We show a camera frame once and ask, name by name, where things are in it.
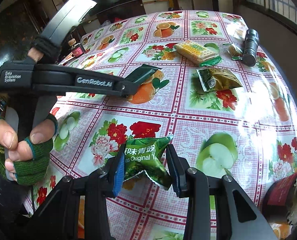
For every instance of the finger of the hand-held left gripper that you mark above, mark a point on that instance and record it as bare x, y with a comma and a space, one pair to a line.
142, 76

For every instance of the dark television cabinet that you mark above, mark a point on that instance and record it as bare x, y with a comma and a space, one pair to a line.
123, 7

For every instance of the green pea snack packet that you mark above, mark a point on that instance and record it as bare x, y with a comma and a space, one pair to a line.
146, 160

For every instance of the dark jar with red label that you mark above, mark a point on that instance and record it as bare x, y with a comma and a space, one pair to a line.
78, 50
278, 195

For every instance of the green and gold snack packet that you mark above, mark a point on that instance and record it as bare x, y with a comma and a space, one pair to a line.
218, 80

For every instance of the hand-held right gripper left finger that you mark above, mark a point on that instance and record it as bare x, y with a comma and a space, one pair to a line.
119, 177

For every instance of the floral fruit print tablecloth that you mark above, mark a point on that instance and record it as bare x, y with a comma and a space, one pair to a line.
188, 125

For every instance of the black flashlight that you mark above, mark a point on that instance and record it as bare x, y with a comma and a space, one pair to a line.
251, 47

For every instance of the small clear snack packet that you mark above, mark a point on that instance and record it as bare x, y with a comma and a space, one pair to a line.
232, 51

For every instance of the cracker packet with green ends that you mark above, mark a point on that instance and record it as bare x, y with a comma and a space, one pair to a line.
196, 52

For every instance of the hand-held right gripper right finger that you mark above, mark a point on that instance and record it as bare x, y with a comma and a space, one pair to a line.
176, 180

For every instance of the person's left hand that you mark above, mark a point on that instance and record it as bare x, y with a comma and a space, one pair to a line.
31, 160

